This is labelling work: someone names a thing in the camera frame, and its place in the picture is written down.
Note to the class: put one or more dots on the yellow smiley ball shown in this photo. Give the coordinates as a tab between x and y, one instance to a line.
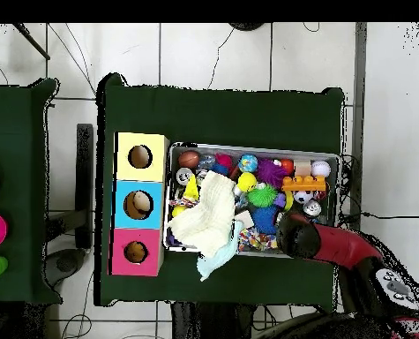
247	182

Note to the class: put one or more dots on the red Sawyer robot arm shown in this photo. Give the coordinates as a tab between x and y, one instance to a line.
343	243

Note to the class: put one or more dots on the black tripod leg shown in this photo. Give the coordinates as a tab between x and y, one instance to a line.
32	41

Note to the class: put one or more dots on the cream waffle cloth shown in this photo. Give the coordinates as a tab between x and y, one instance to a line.
209	215

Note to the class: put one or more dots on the yellow cheese wedge toy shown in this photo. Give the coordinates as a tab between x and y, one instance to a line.
191	190

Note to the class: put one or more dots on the purple spiky monster toy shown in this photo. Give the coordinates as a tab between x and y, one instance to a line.
270	173

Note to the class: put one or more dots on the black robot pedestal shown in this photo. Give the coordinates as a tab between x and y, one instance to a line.
209	321

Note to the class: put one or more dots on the light blue waffle cloth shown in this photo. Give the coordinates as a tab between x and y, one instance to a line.
212	265

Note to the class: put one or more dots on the dark green side tablecloth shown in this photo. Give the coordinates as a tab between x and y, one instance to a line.
15	141

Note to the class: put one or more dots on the wooden box with three holes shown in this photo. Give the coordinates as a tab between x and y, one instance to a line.
156	169

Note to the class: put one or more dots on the black upright panel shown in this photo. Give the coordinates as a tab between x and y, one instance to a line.
85	176

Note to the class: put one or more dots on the brown toy football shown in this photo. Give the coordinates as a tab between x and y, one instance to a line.
189	159

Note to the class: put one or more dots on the black round base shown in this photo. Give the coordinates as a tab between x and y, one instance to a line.
246	26

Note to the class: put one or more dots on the green fuzzy monster toy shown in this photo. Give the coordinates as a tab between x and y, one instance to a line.
262	196

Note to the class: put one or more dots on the silver mesh bin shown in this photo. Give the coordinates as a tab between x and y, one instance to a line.
265	151

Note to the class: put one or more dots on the white baseball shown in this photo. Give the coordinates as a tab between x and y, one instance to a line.
321	168

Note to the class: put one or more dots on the globe print ball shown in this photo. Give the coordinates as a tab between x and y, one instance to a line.
248	163

